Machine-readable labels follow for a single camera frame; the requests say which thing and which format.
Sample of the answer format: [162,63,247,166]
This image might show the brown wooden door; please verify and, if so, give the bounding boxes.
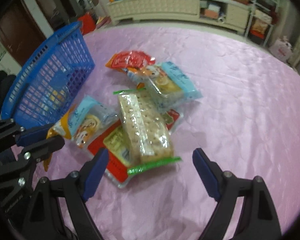
[0,0,46,66]

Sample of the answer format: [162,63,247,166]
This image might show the red bag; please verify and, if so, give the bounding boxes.
[77,12,96,35]

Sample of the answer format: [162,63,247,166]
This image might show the cream tv cabinet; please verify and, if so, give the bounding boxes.
[108,0,250,35]

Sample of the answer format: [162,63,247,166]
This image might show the cracker pack green ends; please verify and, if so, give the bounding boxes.
[114,88,182,176]

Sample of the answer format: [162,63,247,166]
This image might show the red yellow snack packet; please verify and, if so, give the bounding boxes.
[87,118,182,189]

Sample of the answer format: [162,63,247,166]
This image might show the white metal shelf rack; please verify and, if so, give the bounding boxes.
[244,0,280,47]

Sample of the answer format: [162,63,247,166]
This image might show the light blue cake packet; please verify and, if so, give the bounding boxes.
[138,61,202,113]
[47,95,119,148]

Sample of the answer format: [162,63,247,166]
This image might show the blue plastic basket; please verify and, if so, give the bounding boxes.
[0,21,95,129]

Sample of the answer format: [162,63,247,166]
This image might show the pink gift bag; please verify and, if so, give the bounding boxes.
[269,36,292,63]

